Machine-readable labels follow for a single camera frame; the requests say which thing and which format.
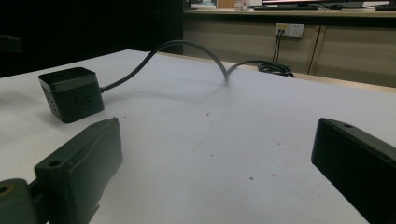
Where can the black cube power strip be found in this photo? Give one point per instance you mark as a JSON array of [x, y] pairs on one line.
[[72, 94]]

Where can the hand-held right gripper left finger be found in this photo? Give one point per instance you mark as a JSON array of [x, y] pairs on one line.
[[81, 169]]

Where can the black keyboard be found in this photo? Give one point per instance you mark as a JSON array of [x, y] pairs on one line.
[[285, 8]]

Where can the white wall socket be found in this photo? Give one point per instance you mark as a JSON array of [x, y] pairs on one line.
[[289, 30]]

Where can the wooden cabinet counter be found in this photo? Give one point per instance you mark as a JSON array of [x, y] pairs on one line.
[[311, 49]]

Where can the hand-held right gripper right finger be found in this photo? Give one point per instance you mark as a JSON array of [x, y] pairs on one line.
[[358, 165]]

